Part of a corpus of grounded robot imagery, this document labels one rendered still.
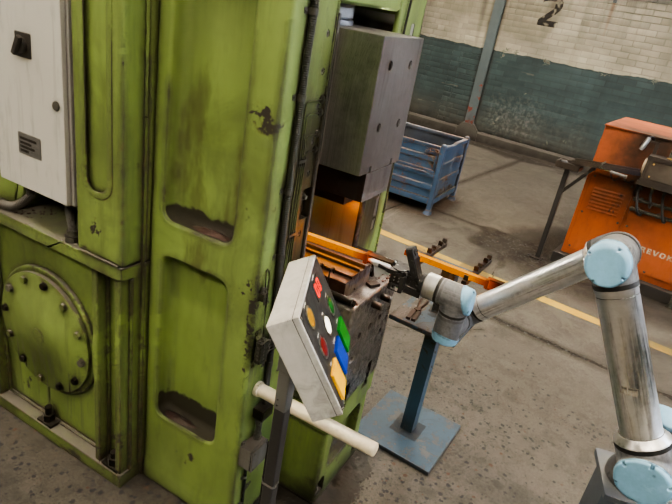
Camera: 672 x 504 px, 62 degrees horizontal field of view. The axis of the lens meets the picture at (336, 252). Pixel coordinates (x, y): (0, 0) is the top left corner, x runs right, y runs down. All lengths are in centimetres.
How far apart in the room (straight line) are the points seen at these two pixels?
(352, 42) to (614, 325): 105
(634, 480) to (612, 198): 364
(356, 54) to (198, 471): 155
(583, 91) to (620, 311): 782
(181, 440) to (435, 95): 865
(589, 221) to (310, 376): 423
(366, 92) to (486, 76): 820
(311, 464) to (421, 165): 390
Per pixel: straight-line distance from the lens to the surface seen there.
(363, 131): 167
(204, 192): 178
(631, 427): 180
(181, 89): 176
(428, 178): 569
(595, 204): 527
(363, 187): 175
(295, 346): 127
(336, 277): 191
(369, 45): 165
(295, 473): 241
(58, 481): 256
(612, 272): 162
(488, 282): 222
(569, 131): 943
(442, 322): 189
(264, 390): 192
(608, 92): 929
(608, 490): 207
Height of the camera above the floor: 184
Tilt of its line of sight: 24 degrees down
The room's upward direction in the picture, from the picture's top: 10 degrees clockwise
